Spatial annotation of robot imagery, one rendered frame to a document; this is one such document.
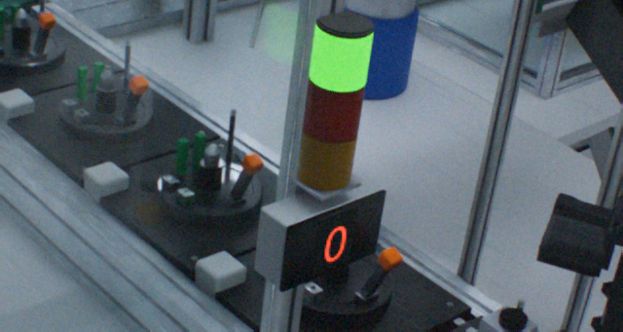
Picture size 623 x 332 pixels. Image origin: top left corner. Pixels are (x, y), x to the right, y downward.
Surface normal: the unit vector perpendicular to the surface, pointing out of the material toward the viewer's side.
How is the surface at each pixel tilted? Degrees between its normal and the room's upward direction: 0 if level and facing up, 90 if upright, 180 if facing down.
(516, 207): 0
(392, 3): 90
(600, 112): 0
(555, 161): 0
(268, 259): 90
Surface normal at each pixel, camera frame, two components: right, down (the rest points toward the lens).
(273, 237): -0.74, 0.25
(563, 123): 0.12, -0.86
